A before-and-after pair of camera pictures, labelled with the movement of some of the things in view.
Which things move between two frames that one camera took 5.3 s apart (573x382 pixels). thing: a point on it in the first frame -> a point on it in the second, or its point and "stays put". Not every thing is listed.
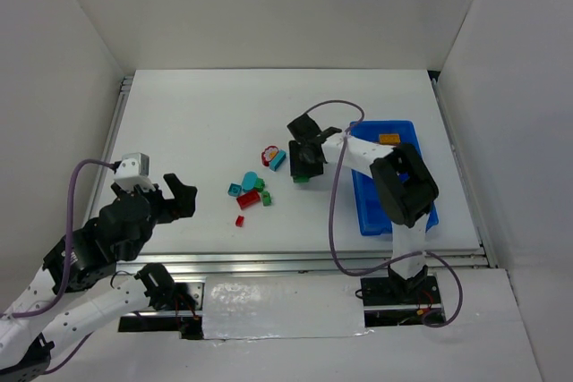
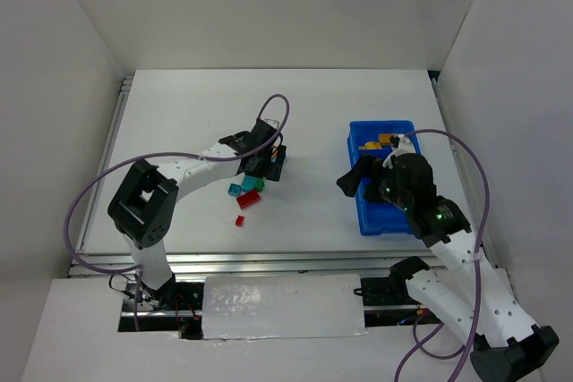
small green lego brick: [260, 184] stays put
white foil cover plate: [242, 307] stays put
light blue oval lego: [249, 180] stays put
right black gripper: [306, 157] -> [373, 181]
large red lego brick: [248, 199] stays put
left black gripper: [158, 202] -> [267, 159]
